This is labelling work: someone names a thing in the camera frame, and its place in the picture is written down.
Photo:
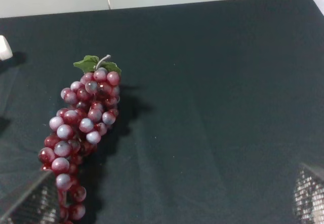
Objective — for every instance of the black tablecloth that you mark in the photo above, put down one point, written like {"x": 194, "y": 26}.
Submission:
{"x": 220, "y": 103}

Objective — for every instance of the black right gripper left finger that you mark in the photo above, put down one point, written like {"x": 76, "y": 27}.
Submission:
{"x": 34, "y": 200}

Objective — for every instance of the white plastic bottle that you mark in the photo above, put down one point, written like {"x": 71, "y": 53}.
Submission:
{"x": 5, "y": 49}

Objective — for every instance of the red artificial grape bunch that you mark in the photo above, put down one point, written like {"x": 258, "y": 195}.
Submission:
{"x": 92, "y": 109}

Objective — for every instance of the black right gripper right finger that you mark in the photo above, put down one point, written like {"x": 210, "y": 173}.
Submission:
{"x": 308, "y": 194}

